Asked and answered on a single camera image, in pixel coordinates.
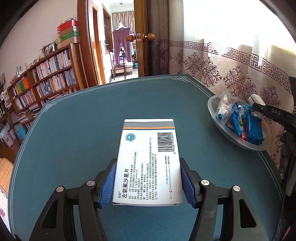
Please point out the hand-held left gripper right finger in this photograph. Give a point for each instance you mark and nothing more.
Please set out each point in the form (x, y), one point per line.
(188, 183)

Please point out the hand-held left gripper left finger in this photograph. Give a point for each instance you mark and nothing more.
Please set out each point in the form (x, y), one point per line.
(107, 183)

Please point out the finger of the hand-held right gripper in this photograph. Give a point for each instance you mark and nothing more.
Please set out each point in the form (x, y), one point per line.
(275, 112)

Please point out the small white case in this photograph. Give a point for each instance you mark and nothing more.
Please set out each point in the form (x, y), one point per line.
(255, 99)

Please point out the small blue packet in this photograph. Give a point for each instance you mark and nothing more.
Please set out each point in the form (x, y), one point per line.
(254, 129)

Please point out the teal cloth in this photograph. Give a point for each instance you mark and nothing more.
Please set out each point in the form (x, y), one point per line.
(246, 107)

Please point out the red and white packet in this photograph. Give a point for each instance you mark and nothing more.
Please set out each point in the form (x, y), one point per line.
(244, 135)

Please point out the long blue packet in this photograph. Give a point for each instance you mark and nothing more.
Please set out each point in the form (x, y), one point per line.
(235, 120)

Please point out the white medicine box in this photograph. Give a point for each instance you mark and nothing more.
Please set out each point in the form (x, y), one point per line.
(148, 162)

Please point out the clear plastic bowl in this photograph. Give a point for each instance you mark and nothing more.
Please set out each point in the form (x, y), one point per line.
(229, 136)

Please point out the white and blue packet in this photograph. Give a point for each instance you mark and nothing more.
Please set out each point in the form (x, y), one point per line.
(222, 109)

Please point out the teal table mat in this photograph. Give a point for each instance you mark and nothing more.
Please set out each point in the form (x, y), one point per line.
(81, 127)

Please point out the patterned sheer curtain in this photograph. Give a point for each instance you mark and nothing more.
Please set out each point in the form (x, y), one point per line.
(219, 58)

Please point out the blue plastic stool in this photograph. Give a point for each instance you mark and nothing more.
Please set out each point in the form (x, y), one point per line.
(22, 132)

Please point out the orange plaid cushion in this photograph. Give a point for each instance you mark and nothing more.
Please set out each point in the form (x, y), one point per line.
(5, 170)

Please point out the floral bed cloth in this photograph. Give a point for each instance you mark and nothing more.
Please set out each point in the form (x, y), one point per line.
(3, 204)

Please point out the white plastic storage bins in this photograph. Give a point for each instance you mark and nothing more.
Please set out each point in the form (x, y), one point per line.
(7, 139)

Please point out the large wooden bookshelf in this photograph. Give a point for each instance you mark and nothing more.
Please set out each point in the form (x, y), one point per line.
(77, 64)

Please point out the small wooden shelf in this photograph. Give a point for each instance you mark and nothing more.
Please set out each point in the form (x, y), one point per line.
(5, 104)

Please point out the wooden door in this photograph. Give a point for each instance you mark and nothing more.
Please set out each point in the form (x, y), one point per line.
(141, 58)

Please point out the purple hanging pants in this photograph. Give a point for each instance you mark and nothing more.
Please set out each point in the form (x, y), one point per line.
(121, 46)

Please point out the dark brown curtain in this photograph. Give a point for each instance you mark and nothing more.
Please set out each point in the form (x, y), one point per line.
(159, 34)

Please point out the brown cardboard box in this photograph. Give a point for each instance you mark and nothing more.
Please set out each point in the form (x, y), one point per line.
(71, 41)

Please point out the picture frames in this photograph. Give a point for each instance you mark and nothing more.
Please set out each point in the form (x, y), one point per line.
(50, 48)

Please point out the wooden door knob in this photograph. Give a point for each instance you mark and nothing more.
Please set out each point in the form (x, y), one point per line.
(150, 36)
(130, 38)

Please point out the woven basket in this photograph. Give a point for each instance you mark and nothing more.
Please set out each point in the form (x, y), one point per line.
(59, 42)

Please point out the red cardboard box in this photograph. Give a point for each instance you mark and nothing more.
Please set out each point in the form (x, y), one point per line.
(68, 26)

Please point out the wooden door frame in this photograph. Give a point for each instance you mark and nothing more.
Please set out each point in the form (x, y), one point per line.
(86, 46)

